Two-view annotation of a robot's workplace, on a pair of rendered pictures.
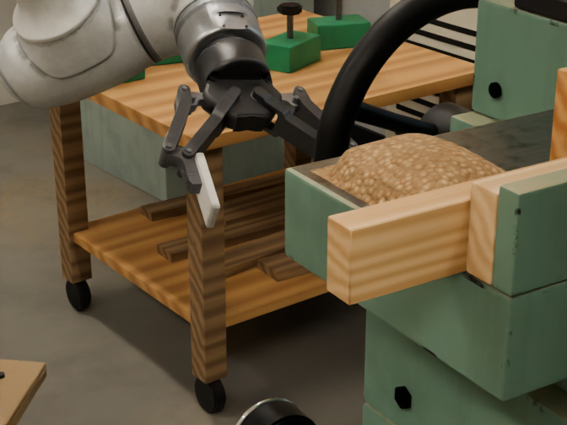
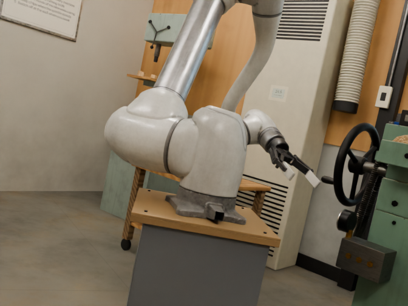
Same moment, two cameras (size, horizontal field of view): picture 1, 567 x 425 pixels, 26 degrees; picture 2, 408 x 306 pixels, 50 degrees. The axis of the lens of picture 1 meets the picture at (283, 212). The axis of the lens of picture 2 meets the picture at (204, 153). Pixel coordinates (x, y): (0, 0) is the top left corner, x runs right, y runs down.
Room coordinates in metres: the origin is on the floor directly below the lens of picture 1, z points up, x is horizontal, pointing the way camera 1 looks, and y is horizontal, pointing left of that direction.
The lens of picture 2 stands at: (-0.30, 0.72, 0.86)
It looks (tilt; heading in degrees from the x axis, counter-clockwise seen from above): 4 degrees down; 346
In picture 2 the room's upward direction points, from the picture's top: 12 degrees clockwise
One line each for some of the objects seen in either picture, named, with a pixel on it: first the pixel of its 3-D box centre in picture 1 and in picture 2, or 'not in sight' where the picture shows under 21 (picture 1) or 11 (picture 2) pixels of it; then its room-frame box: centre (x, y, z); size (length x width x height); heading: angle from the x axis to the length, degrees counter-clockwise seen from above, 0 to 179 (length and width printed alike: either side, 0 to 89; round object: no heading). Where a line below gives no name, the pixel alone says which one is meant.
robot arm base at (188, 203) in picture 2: not in sight; (207, 203); (0.78, 0.41, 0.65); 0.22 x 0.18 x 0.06; 2
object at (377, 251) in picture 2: not in sight; (365, 258); (0.70, -0.03, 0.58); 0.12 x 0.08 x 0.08; 32
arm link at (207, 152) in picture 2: not in sight; (212, 149); (0.81, 0.42, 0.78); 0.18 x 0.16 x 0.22; 56
